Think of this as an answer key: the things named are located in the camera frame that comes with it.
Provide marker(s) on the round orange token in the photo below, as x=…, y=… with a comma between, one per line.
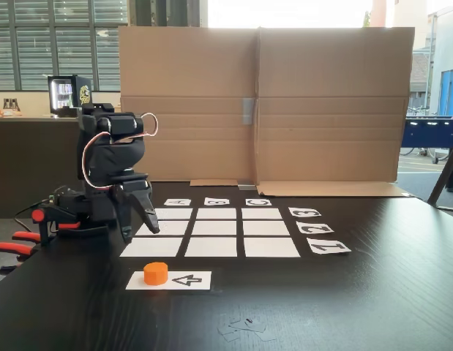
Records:
x=155, y=274

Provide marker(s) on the white paper grid square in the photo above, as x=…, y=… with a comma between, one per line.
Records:
x=266, y=227
x=210, y=247
x=262, y=213
x=175, y=227
x=272, y=247
x=216, y=213
x=175, y=214
x=151, y=248
x=214, y=227

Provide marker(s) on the paper sheet letter A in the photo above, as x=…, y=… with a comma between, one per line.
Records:
x=169, y=202

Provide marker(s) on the paper sheet letter B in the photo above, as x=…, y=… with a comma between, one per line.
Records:
x=208, y=202

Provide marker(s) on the white paper arrow sheet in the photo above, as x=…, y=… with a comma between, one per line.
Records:
x=189, y=281

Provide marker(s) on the orange black clamp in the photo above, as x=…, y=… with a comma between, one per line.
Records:
x=14, y=248
x=37, y=215

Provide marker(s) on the paper sheet letter C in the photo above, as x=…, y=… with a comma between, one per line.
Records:
x=249, y=202

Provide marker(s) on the black mini fridge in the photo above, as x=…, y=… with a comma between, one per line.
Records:
x=65, y=95

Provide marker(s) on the dark wooden counter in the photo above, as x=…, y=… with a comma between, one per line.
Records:
x=21, y=153

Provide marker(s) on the brown cardboard panel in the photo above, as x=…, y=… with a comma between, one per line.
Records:
x=204, y=73
x=332, y=91

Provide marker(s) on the bottle carrier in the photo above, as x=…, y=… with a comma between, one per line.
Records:
x=12, y=104

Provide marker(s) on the paper sheet number 3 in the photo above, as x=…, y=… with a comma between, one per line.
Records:
x=293, y=212

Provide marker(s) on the clear tape scraps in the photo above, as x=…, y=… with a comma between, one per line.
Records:
x=244, y=327

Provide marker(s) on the paper sheet number 2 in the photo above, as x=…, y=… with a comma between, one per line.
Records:
x=326, y=229

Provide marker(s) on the paper sheet number 1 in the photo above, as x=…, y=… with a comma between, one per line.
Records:
x=339, y=250

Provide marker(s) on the blue foosball table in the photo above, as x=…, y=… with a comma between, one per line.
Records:
x=431, y=131

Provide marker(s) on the black slanted stand leg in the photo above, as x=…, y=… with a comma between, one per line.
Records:
x=445, y=175

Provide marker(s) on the grey duct tape strip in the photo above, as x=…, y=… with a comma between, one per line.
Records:
x=248, y=111
x=246, y=185

